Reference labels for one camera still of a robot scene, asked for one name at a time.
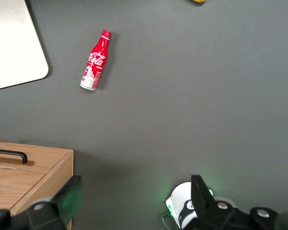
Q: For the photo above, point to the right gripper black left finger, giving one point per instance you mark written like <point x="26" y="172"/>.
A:
<point x="70" y="196"/>

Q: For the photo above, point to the wooden drawer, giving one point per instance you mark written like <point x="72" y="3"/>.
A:
<point x="16" y="184"/>
<point x="45" y="158"/>

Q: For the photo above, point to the red coke bottle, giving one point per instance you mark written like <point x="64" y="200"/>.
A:
<point x="96" y="62"/>

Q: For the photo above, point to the yellow sponge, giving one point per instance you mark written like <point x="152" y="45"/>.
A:
<point x="198" y="1"/>

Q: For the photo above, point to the cream plastic tray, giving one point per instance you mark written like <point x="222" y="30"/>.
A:
<point x="12" y="43"/>

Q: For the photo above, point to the wooden upper drawer front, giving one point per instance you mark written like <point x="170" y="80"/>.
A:
<point x="16" y="184"/>

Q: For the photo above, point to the wooden lower drawer front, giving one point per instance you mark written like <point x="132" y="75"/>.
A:
<point x="45" y="158"/>

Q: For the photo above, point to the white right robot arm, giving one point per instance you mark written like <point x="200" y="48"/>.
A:
<point x="180" y="201"/>

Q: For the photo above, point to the wooden drawer cabinet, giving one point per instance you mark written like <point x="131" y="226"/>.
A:
<point x="38" y="182"/>

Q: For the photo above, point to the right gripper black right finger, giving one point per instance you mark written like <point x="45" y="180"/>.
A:
<point x="201" y="198"/>

